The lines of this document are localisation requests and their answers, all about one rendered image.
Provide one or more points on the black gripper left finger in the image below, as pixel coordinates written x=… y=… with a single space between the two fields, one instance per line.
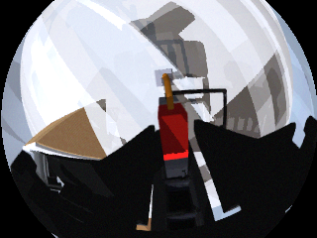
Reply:
x=126 y=176

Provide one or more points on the black thin cord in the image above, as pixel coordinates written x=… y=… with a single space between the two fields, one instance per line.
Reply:
x=162 y=100

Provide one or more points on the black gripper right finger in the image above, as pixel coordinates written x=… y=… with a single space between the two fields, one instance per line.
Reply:
x=235 y=161

